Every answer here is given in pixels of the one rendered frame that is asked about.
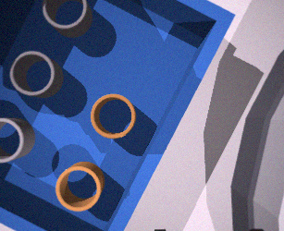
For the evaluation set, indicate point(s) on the bronze bushing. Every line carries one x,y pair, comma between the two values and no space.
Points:
70,201
96,111

